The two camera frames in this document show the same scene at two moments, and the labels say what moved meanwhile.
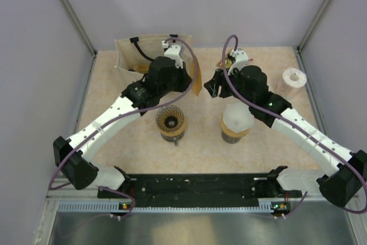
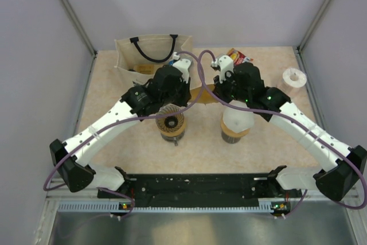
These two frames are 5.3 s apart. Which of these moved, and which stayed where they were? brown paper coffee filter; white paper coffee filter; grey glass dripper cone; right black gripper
Moved: brown paper coffee filter
Stayed: right black gripper; grey glass dripper cone; white paper coffee filter
